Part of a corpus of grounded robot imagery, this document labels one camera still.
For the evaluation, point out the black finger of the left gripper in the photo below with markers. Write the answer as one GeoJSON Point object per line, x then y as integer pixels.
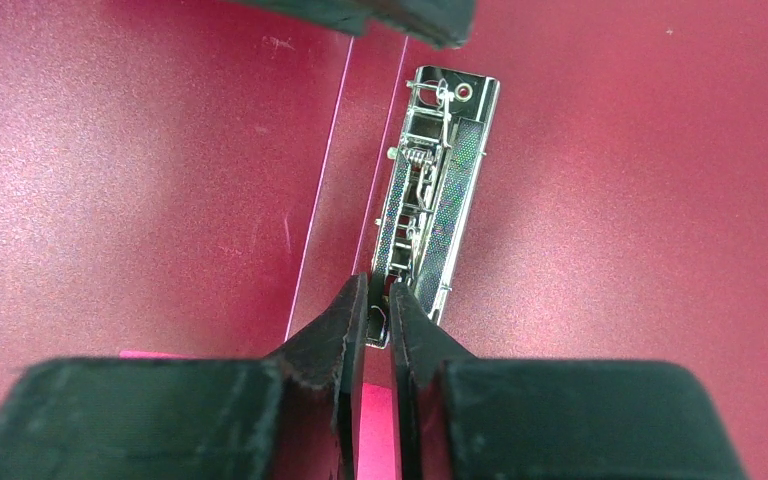
{"type": "Point", "coordinates": [442, 24]}

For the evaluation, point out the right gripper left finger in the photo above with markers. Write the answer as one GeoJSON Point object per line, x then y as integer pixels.
{"type": "Point", "coordinates": [292, 414]}

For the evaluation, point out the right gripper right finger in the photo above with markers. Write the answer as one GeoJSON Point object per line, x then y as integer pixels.
{"type": "Point", "coordinates": [459, 416]}

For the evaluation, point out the metal folder clip mechanism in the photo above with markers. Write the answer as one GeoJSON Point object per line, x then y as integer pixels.
{"type": "Point", "coordinates": [435, 166]}

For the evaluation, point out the red plastic folder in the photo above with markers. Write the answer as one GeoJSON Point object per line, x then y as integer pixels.
{"type": "Point", "coordinates": [200, 177]}

